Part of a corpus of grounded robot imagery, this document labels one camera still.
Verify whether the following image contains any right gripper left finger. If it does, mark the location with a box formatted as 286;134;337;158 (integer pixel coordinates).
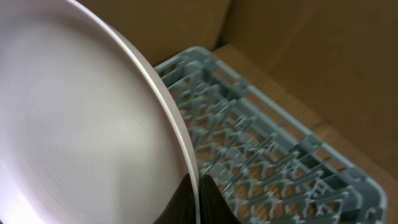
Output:
154;174;196;224

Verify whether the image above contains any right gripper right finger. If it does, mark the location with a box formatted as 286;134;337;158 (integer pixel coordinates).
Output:
199;174;241;224

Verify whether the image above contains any large white plate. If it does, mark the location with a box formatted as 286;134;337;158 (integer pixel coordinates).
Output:
1;1;200;223

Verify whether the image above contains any grey dishwasher rack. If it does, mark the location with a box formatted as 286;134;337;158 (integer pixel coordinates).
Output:
155;47;387;224

